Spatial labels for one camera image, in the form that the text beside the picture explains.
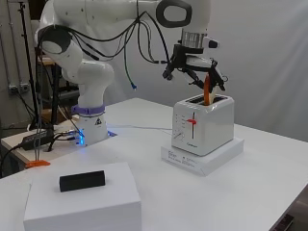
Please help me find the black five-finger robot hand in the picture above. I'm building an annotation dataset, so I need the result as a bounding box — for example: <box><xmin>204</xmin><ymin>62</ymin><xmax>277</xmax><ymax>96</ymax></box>
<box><xmin>162</xmin><ymin>44</ymin><xmax>229</xmax><ymax>92</ymax></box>

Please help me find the orange block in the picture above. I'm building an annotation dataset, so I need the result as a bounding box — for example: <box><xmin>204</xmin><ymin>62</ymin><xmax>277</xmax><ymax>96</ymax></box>
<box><xmin>202</xmin><ymin>74</ymin><xmax>212</xmax><ymax>106</ymax></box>

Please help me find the steel toaster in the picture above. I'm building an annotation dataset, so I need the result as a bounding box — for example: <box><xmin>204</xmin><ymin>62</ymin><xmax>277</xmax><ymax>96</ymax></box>
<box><xmin>171</xmin><ymin>94</ymin><xmax>235</xmax><ymax>158</ymax></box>

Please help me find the white hanging sheet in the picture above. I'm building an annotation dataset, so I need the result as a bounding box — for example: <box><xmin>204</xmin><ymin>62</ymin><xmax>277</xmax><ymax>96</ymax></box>
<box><xmin>105</xmin><ymin>0</ymin><xmax>308</xmax><ymax>142</ymax></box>

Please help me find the white flat box with print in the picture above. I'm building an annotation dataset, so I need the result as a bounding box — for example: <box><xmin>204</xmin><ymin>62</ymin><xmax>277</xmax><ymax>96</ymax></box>
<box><xmin>160</xmin><ymin>137</ymin><xmax>244</xmax><ymax>177</ymax></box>

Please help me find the black block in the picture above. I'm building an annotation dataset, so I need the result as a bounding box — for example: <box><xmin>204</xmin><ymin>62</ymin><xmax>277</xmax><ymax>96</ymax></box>
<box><xmin>59</xmin><ymin>169</ymin><xmax>107</xmax><ymax>193</ymax></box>

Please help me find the black stand pole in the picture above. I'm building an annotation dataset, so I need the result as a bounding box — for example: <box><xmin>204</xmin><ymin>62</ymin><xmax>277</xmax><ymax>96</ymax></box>
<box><xmin>17</xmin><ymin>0</ymin><xmax>56</xmax><ymax>131</ymax></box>

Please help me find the black power box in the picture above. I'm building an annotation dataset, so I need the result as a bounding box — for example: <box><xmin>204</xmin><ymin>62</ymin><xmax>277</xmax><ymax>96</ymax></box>
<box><xmin>20</xmin><ymin>129</ymin><xmax>56</xmax><ymax>151</ymax></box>

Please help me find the large white flat box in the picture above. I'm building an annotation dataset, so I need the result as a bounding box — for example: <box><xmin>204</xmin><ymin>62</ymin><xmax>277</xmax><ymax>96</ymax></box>
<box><xmin>22</xmin><ymin>162</ymin><xmax>142</xmax><ymax>231</ymax></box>

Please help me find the orange clamp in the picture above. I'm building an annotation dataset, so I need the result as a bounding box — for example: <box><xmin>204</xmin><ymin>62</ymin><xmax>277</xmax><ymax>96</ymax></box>
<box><xmin>24</xmin><ymin>159</ymin><xmax>52</xmax><ymax>169</ymax></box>

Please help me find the white side table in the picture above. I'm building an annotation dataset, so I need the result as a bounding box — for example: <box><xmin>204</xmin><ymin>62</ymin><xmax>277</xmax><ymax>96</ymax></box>
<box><xmin>0</xmin><ymin>126</ymin><xmax>81</xmax><ymax>166</ymax></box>

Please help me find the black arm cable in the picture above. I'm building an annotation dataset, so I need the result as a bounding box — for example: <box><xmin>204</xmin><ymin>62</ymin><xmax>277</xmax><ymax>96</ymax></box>
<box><xmin>37</xmin><ymin>0</ymin><xmax>171</xmax><ymax>65</ymax></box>

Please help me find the green cable with blue plug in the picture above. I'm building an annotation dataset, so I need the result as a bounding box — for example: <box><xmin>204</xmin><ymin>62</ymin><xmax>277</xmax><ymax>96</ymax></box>
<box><xmin>122</xmin><ymin>18</ymin><xmax>139</xmax><ymax>90</ymax></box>

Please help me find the thin white cable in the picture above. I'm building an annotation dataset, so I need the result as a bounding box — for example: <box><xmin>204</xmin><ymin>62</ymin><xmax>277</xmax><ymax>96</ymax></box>
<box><xmin>107</xmin><ymin>123</ymin><xmax>174</xmax><ymax>133</ymax></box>

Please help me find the wall socket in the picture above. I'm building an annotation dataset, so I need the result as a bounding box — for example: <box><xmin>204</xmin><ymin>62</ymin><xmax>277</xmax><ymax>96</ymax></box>
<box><xmin>8</xmin><ymin>82</ymin><xmax>31</xmax><ymax>94</ymax></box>

